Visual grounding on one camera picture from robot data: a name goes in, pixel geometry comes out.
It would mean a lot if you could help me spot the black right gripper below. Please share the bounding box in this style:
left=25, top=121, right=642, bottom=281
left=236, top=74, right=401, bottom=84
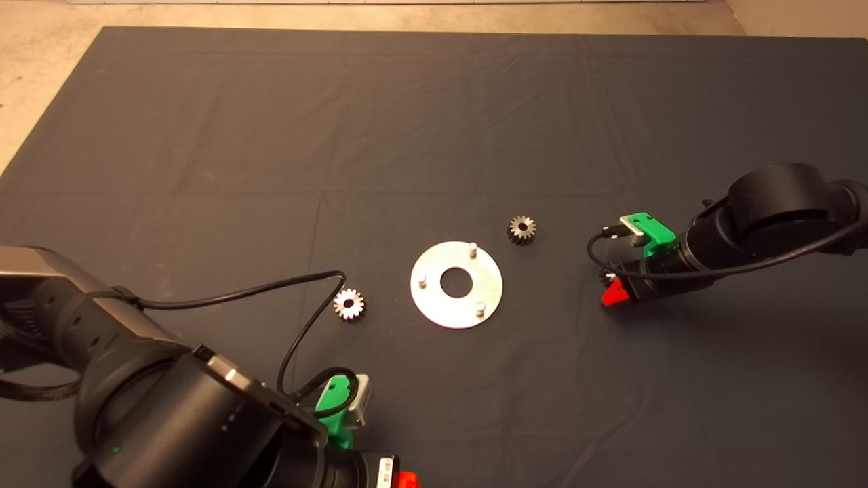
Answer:
left=601, top=251, right=699, bottom=307

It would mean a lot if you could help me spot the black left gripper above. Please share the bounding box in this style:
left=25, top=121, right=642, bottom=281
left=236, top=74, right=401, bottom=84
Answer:
left=331, top=450, right=422, bottom=488

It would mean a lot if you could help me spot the dark steel planetary gear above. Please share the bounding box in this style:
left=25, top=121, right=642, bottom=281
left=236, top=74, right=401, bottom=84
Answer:
left=507, top=215, right=537, bottom=246

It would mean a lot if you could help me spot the round metal carrier plate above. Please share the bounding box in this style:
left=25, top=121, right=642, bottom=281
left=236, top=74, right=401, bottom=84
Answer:
left=410, top=241, right=504, bottom=330

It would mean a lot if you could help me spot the bright steel planetary gear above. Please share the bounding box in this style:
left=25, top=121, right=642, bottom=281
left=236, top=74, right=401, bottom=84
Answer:
left=333, top=288, right=366, bottom=322

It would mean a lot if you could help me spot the dark grey table cloth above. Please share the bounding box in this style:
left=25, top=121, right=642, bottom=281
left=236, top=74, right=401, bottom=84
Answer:
left=0, top=26, right=868, bottom=488

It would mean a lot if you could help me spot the right green camera mount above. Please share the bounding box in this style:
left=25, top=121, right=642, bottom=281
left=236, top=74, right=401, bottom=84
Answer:
left=624, top=213, right=677, bottom=258

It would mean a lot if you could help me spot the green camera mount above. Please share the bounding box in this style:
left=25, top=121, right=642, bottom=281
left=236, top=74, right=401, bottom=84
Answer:
left=624, top=213, right=677, bottom=258
left=313, top=376, right=357, bottom=449

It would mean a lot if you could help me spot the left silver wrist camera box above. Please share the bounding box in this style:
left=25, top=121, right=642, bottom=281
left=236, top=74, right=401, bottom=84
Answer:
left=342, top=374, right=372, bottom=428

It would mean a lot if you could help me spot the left green camera mount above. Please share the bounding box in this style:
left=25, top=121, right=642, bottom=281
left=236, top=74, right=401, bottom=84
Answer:
left=313, top=376, right=357, bottom=449

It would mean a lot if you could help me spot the left black camera cable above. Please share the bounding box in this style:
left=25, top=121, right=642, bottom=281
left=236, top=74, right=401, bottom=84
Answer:
left=112, top=270, right=360, bottom=415

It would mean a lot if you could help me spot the black braided cable sleeve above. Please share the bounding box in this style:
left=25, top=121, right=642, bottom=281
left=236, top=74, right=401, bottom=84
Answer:
left=0, top=376, right=82, bottom=402

